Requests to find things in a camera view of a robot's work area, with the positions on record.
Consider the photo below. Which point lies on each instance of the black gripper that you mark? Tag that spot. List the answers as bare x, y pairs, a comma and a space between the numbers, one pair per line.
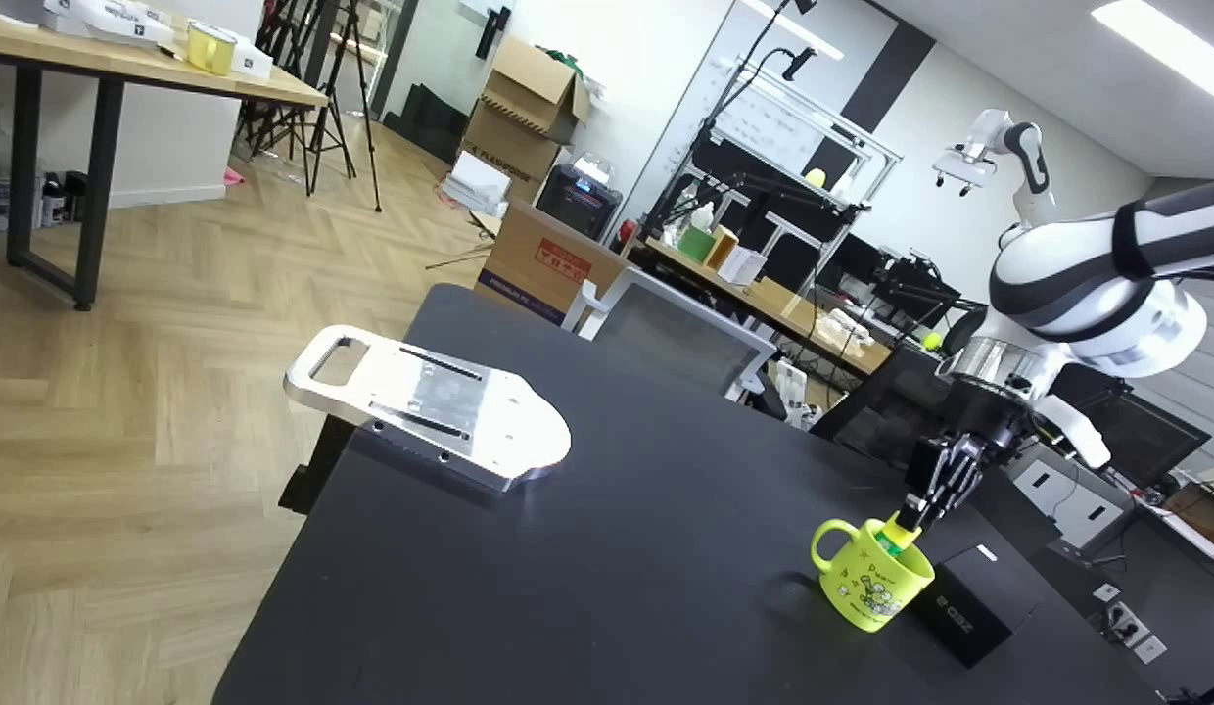
986, 415

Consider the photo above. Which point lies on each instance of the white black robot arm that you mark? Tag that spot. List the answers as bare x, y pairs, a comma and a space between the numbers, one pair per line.
1091, 266

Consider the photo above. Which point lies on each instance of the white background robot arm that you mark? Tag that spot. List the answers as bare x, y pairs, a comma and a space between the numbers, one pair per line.
1025, 151

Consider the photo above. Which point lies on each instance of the black angled screen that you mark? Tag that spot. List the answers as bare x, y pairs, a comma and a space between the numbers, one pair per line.
883, 415

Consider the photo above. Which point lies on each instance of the small black box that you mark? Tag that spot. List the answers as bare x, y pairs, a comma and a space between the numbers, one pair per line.
963, 612

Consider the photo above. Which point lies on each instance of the white storage box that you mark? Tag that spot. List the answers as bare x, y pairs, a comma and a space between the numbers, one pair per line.
1080, 502

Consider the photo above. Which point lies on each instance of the black office chair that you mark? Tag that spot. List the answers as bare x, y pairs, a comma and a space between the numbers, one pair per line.
963, 327

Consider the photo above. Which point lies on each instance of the black computer monitor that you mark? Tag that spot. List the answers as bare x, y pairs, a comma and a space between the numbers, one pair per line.
1149, 436

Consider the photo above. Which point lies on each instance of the white power strip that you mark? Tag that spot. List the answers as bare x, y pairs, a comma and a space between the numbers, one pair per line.
1132, 625

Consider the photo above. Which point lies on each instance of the green box on desk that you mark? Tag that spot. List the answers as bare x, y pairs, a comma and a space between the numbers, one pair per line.
696, 243

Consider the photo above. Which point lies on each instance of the white framed whiteboard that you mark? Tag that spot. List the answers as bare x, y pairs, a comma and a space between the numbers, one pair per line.
784, 130

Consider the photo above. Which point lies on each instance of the cardboard box with red print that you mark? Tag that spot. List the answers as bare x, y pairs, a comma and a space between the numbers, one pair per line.
550, 261

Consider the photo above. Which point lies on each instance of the black printer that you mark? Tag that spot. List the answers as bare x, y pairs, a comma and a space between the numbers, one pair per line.
579, 199

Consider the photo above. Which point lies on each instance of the ceiling light panel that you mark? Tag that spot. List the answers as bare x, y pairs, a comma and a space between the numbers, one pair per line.
1175, 43

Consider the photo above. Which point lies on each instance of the closed plain cardboard box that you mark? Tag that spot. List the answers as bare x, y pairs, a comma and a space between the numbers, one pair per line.
512, 143

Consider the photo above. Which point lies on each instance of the white paper stack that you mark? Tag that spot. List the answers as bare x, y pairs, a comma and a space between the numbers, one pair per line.
477, 180

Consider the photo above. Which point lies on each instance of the open plain cardboard box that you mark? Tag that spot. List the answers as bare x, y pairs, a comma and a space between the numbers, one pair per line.
534, 81

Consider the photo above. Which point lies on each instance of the black clamp under plate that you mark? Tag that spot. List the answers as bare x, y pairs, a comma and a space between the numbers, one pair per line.
315, 472

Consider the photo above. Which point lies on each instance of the black tripod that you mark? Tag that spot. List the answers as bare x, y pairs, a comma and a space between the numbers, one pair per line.
332, 119

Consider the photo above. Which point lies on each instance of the small yellow box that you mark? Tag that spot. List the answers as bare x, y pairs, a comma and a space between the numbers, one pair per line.
211, 48

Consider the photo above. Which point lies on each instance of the wooden table with black legs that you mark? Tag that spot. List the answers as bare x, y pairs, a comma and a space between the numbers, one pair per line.
110, 65

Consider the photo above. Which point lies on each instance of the white device on wooden table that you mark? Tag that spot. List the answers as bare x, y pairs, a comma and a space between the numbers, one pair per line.
110, 19

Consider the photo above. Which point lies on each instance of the grey panel with white frame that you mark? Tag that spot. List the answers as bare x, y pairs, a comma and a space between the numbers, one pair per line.
679, 333

